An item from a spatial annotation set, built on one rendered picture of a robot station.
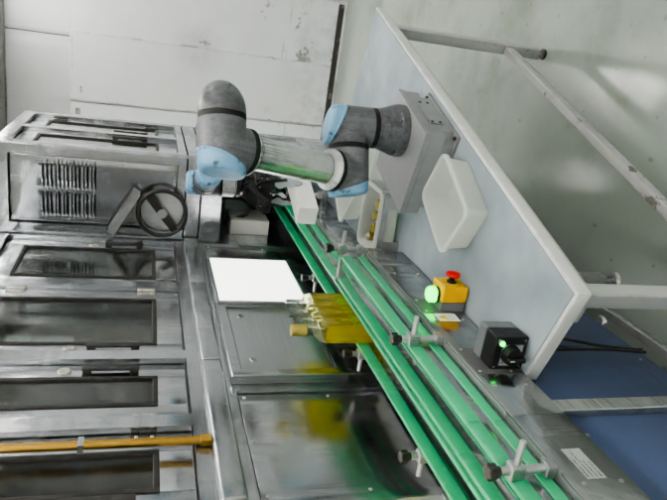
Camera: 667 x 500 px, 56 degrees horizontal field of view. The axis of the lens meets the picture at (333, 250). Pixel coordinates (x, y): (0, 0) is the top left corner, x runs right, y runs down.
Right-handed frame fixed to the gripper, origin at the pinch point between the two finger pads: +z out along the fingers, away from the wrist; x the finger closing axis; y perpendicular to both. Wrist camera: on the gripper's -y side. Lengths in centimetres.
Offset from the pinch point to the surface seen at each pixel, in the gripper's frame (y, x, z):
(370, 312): -46.6, 7.2, 15.4
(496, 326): -80, -23, 29
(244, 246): 50, 64, -4
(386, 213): -9.9, -1.4, 27.9
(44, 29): 376, 113, -132
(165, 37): 335, 89, -37
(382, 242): -13.2, 7.9, 28.3
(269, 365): -50, 26, -11
